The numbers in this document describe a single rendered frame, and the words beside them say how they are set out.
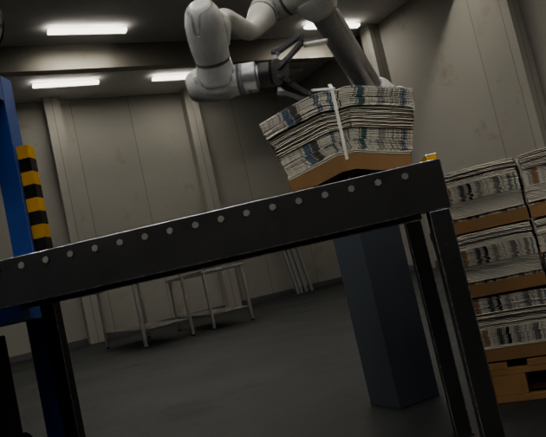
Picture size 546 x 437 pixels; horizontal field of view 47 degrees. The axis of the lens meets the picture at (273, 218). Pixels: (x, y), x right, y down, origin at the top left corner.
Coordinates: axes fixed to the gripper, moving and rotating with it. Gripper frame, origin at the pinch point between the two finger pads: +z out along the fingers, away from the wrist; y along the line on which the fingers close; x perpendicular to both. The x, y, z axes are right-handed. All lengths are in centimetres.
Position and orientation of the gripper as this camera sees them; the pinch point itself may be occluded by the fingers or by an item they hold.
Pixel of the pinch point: (327, 64)
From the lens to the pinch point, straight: 188.3
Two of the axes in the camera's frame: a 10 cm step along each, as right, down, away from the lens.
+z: 9.9, -1.5, -0.9
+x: -0.9, -0.3, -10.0
